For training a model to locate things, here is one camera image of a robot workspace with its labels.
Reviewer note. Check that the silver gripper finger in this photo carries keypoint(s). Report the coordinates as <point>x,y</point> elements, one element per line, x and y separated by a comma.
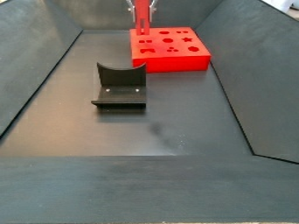
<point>132,9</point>
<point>153,6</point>

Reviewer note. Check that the red shape-sorting board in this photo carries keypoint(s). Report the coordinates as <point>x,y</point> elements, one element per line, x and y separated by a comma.
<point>170,49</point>

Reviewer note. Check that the red double-square peg object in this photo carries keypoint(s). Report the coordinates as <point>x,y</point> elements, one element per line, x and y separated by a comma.
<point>142,17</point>

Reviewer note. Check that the black curved holder stand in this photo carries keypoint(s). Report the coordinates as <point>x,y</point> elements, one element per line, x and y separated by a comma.
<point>122,86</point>

